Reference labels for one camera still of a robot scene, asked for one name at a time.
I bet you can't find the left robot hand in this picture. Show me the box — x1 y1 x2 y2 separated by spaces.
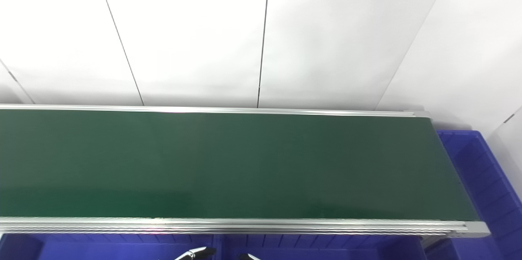
175 246 217 260

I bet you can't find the green conveyor belt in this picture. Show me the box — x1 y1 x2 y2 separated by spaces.
0 110 480 220

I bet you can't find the blue bin with white parts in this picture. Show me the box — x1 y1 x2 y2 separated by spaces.
0 233 223 260

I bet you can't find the large blue plastic bin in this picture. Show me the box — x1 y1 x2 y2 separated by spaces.
424 130 522 260

